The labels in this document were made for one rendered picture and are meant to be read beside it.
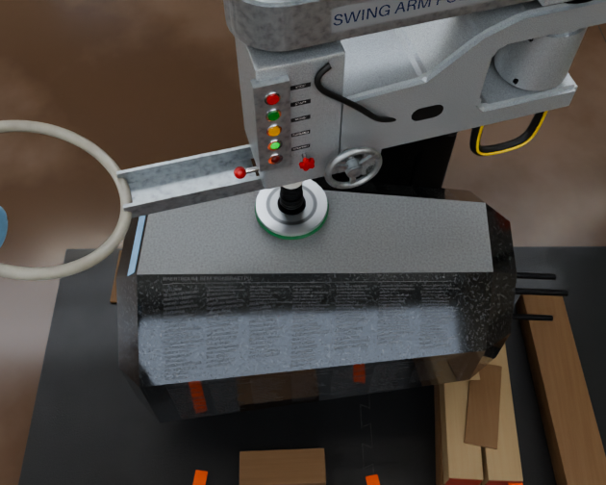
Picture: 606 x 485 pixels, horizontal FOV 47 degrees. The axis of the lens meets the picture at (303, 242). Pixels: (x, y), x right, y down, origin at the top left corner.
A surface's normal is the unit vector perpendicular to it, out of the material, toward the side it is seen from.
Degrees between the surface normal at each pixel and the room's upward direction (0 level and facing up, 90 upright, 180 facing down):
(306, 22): 90
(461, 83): 90
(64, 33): 0
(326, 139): 90
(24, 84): 0
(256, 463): 0
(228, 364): 45
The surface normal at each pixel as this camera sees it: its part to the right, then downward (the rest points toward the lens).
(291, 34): 0.19, 0.84
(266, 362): 0.00, 0.22
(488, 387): 0.00, -0.53
